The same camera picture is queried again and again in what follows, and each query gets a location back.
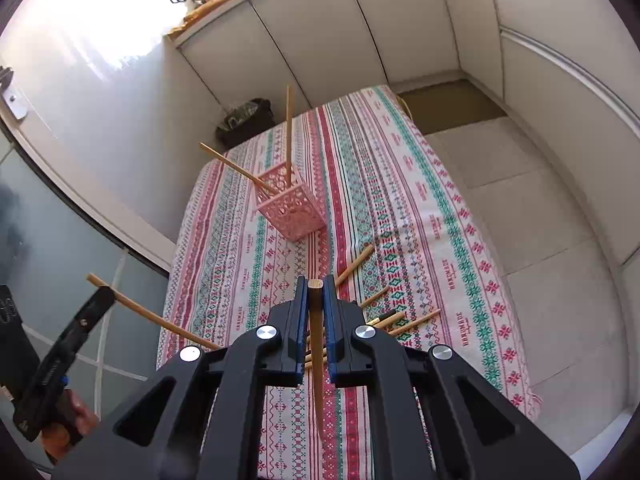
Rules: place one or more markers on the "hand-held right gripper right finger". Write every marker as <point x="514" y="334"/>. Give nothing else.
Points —
<point x="331" y="320"/>

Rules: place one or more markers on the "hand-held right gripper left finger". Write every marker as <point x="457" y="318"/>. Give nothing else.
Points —
<point x="300" y="320"/>

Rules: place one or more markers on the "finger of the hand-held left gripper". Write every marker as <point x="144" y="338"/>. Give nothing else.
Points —
<point x="92" y="315"/>

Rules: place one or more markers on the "tan wooden chopstick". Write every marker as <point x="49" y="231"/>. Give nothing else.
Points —
<point x="317" y="360"/>
<point x="288" y="135"/>
<point x="160" y="322"/>
<point x="235" y="170"/>

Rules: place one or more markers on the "pile of wooden chopsticks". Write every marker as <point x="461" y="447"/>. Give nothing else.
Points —
<point x="415" y="322"/>

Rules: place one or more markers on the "pink perforated plastic basket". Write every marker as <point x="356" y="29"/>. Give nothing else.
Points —
<point x="295" y="215"/>

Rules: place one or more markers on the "person's left hand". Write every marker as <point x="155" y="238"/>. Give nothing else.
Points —
<point x="82" y="420"/>

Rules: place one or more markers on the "frosted glass door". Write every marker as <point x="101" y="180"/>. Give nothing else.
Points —
<point x="65" y="240"/>

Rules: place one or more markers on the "patterned striped tablecloth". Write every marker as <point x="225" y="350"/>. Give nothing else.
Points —
<point x="440" y="240"/>

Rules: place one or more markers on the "black trash bin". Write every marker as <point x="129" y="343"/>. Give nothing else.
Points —
<point x="245" y="120"/>

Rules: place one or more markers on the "dark brown floor mat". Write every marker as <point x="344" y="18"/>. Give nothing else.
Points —
<point x="450" y="105"/>

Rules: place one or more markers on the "yellow cloth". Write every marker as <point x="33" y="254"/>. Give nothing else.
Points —
<point x="200" y="15"/>

